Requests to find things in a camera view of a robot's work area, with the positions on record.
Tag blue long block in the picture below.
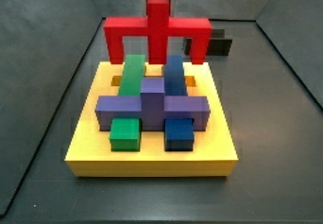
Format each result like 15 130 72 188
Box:
163 55 195 151

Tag purple cross-shaped block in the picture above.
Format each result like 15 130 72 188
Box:
95 78 211 131

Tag red cross-shaped block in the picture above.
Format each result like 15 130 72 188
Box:
104 0 212 64

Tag green long block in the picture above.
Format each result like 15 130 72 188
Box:
108 55 146 151

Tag black block holder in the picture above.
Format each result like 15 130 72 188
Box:
183 28 232 57

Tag yellow base board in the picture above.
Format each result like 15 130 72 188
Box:
65 61 239 177

